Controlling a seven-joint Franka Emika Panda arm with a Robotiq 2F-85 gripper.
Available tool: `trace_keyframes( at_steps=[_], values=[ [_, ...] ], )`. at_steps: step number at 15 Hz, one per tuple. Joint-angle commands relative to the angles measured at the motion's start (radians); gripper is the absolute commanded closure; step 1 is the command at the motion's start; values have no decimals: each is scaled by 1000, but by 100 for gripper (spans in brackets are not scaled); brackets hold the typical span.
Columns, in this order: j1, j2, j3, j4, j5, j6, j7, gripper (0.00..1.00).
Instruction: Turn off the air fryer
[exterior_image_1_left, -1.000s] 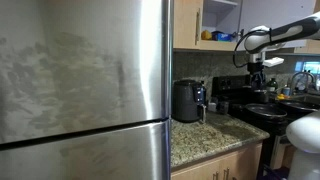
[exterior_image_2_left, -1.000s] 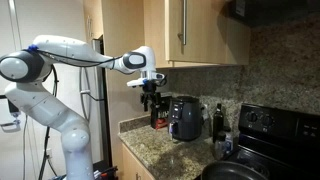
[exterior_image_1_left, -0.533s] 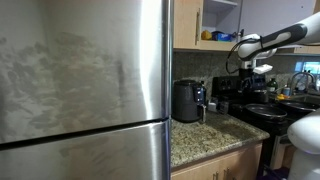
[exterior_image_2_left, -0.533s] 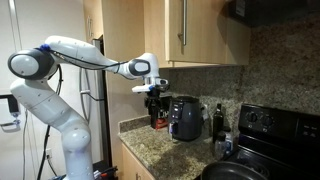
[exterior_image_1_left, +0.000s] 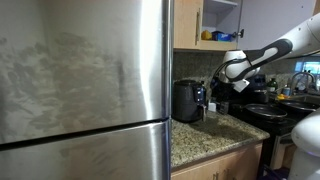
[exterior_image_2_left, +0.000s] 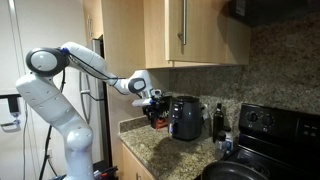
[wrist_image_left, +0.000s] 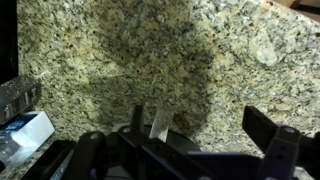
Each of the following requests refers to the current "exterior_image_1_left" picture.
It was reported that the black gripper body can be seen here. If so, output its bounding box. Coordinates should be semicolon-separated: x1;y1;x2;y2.
210;77;236;102

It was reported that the black air fryer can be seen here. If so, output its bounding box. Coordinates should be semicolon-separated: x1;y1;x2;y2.
171;79;209;124

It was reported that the small white object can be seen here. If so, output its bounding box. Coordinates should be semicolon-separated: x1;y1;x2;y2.
207;101;218;113

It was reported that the light wood upper cabinet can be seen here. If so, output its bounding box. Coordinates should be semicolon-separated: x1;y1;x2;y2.
173;0;244;52

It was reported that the black frying pan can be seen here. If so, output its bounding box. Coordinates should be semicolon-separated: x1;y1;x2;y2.
244;103;289;121

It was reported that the green bottle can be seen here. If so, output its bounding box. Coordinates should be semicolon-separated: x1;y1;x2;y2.
266;77;279;94

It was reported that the blue box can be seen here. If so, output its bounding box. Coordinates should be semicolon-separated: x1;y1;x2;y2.
211;30;233;42

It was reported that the black stove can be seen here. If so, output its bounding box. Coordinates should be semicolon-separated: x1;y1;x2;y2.
229;74;303;169

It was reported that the yellow item in cabinet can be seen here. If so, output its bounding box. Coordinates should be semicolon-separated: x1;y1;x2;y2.
200;29;213;41

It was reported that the blue dish soap bottle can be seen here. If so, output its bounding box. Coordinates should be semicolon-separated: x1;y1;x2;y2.
282;84;292;97

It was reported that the light wood cabinet door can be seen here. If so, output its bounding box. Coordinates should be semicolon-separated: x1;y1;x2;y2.
173;0;205;50
238;0;316;51

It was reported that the metal sink faucet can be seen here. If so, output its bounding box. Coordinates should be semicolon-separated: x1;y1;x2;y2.
290;71;316;93

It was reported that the window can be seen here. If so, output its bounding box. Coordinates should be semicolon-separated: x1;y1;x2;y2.
294;61;320;75

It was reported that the stainless steel refrigerator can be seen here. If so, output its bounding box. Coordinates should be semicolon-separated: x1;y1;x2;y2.
0;0;175;180

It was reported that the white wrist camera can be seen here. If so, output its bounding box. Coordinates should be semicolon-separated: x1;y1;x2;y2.
233;79;251;93

